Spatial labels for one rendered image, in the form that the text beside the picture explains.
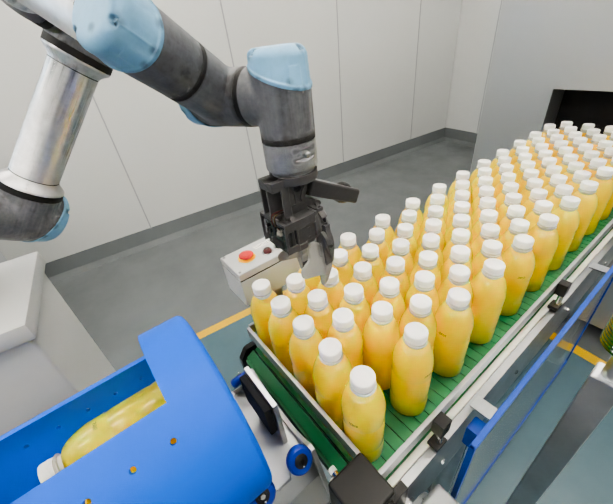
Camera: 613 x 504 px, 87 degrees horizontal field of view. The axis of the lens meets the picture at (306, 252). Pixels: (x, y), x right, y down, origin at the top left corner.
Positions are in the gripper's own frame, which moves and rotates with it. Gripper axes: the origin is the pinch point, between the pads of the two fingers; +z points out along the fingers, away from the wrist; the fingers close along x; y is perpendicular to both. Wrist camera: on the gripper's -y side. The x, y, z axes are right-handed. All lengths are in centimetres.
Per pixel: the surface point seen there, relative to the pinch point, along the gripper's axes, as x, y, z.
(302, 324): 3.4, 6.7, 6.9
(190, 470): 16.3, 31.0, 0.9
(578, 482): 53, -75, 118
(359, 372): 17.1, 6.2, 6.9
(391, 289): 8.2, -11.8, 7.0
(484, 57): -188, -416, 15
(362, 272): 0.6, -11.6, 6.9
